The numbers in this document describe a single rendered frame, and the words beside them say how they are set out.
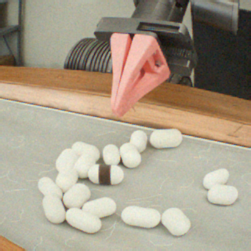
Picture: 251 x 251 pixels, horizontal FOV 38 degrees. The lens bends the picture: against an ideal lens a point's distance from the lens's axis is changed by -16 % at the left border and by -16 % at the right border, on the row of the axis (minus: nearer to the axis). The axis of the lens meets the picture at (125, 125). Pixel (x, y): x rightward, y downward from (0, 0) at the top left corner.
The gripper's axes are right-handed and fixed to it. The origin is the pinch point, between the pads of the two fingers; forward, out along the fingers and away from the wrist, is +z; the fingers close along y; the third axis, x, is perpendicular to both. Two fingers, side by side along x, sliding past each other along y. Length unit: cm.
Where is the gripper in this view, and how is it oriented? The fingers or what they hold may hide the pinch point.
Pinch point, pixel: (118, 105)
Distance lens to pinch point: 39.4
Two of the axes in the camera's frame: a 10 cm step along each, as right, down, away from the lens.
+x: 3.1, 4.7, 8.3
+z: -3.5, 8.6, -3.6
